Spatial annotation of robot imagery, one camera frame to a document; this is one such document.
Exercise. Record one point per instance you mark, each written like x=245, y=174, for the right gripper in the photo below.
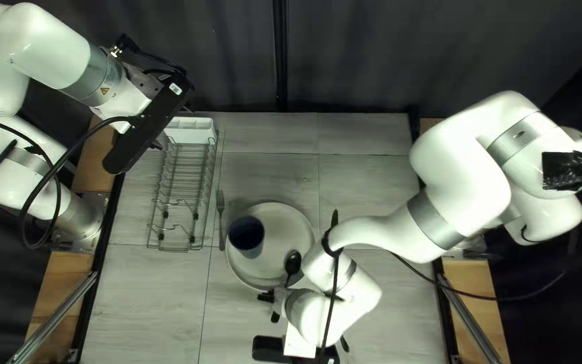
x=301, y=323

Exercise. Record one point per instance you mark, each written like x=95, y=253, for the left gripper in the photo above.
x=127, y=103

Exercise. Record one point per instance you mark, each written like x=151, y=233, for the black spoon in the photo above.
x=292, y=263

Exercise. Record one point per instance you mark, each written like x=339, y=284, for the dark blue cup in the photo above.
x=245, y=237

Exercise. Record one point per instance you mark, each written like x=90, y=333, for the black fork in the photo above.
x=221, y=222

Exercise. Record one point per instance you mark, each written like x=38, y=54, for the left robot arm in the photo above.
x=43, y=45

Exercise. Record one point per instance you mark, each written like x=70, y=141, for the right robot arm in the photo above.
x=463, y=167

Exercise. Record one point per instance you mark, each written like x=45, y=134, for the pale plate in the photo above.
x=281, y=227

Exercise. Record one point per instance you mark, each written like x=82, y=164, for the white cutlery holder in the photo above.
x=190, y=134

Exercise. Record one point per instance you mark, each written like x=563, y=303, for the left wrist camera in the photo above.
x=144, y=126

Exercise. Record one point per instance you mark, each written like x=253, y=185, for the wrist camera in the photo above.
x=265, y=349
x=144, y=126

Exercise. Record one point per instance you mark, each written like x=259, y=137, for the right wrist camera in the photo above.
x=265, y=349

